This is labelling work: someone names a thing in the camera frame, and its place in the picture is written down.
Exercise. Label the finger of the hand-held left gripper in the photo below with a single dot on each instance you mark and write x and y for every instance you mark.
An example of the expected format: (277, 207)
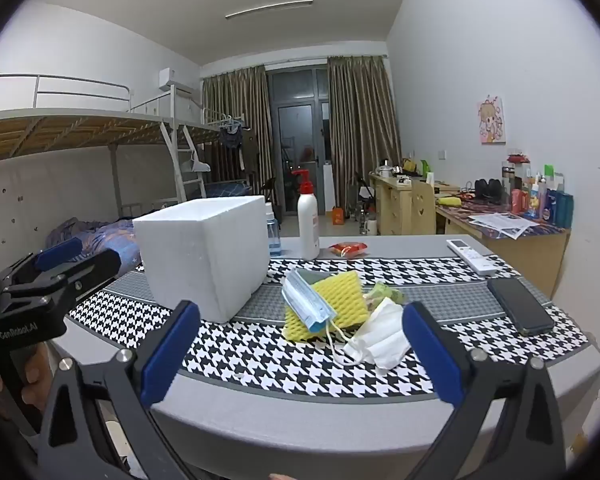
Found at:
(57, 254)
(87, 267)

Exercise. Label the wooden chair smiley cutout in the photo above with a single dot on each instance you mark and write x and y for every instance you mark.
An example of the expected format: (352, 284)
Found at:
(422, 210)

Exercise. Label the white thermos jug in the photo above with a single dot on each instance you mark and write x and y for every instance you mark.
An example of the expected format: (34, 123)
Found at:
(371, 224)

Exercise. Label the blue quilt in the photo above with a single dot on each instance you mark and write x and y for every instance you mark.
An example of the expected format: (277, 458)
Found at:
(105, 240)

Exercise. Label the blue face mask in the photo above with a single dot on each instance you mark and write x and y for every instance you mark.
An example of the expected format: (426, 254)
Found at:
(305, 305)

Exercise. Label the black folding chair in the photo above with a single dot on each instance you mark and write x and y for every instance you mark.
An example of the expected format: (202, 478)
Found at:
(269, 190)
(361, 190)

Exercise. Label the ceiling tube light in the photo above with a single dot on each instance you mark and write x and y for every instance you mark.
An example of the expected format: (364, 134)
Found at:
(270, 9)

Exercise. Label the red snack packet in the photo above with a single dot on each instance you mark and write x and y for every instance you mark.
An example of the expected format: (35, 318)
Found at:
(347, 248)

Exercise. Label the brown curtain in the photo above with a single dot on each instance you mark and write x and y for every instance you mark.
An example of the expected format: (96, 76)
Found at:
(360, 125)
(235, 100)

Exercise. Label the yellow sponge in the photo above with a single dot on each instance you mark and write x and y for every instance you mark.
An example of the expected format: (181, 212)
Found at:
(337, 295)

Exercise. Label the orange bucket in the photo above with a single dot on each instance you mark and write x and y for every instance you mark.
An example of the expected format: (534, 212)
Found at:
(339, 216)

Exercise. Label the wooden desk with drawers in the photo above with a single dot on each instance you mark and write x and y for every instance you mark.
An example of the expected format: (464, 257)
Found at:
(392, 205)

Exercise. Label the metal kettle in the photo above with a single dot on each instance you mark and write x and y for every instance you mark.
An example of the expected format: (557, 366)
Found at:
(386, 169)

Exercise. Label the glass balcony door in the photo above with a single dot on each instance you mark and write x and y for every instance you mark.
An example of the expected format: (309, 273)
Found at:
(297, 130)

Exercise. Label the white remote control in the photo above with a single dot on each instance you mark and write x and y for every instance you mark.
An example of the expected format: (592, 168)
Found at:
(472, 256)

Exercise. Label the black bag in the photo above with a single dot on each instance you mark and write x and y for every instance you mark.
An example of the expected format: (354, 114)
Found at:
(487, 189)

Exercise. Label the white hanger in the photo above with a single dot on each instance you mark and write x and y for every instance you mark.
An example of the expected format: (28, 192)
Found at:
(197, 164)

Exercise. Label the group of toiletry bottles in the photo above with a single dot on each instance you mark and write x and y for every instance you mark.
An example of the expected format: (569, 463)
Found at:
(540, 200)

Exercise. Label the houndstooth grey tablecloth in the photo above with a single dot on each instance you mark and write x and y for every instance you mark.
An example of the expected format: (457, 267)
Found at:
(280, 370)

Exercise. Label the blue spray bottle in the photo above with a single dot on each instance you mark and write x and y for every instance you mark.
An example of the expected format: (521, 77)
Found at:
(274, 237)

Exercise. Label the person's left hand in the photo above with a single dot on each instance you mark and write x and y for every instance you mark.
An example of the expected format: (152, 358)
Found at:
(35, 372)

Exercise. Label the black smartphone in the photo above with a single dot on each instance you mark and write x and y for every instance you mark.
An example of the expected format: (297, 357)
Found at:
(520, 305)

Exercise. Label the green cloth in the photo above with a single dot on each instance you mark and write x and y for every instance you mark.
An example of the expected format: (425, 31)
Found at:
(382, 292)

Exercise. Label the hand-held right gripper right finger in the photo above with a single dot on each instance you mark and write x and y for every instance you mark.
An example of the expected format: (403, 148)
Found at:
(430, 355)

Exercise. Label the white face mask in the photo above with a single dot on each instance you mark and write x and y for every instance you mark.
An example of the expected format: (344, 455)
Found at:
(385, 335)

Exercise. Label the printed papers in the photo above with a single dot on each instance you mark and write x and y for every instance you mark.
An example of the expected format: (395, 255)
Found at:
(500, 222)

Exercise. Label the white air conditioner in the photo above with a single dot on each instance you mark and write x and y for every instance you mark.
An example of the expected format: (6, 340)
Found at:
(172, 80)

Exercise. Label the dark hanging clothes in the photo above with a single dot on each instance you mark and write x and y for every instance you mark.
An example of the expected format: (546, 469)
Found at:
(230, 137)

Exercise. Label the white foam box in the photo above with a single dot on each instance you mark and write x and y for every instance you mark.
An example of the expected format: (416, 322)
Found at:
(200, 255)

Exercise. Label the white pump bottle red cap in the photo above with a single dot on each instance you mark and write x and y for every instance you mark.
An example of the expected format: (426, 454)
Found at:
(308, 225)

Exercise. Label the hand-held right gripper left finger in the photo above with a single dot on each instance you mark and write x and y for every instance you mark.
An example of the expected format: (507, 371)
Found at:
(172, 350)

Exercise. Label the yellow pouch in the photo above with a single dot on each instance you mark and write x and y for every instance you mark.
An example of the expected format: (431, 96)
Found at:
(450, 200)

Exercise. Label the pink wall poster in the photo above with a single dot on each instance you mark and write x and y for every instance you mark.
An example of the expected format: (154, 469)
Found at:
(491, 120)

